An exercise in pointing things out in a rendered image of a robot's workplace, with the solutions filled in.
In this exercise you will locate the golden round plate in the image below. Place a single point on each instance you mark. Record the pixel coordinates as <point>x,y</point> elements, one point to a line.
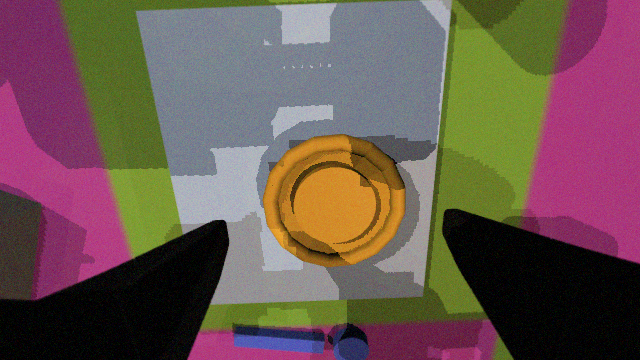
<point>334,200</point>

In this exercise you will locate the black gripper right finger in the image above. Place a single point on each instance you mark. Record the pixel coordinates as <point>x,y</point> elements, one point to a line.
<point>547,299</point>

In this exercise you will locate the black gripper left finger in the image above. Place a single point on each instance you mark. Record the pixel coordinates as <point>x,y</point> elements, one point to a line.
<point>150,308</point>

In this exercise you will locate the grey square mat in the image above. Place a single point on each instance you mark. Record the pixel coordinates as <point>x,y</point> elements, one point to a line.
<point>236,87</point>

